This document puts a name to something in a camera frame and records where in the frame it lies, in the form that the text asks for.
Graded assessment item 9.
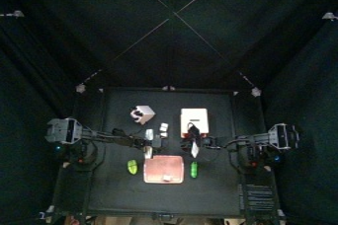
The pink square plate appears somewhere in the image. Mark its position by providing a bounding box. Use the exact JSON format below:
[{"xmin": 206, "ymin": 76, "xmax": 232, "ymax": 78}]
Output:
[{"xmin": 144, "ymin": 155, "xmax": 186, "ymax": 185}]

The green toy vegetable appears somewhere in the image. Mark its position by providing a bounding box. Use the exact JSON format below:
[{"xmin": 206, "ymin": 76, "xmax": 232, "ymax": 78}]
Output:
[
  {"xmin": 128, "ymin": 159, "xmax": 140, "ymax": 176},
  {"xmin": 189, "ymin": 161, "xmax": 200, "ymax": 180}
]

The white cube with dark print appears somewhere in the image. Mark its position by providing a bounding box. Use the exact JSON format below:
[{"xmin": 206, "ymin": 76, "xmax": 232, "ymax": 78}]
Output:
[{"xmin": 130, "ymin": 105, "xmax": 158, "ymax": 125}]

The white text label sticker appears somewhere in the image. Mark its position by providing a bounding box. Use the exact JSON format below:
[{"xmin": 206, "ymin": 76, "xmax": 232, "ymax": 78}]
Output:
[{"xmin": 244, "ymin": 184, "xmax": 278, "ymax": 213}]

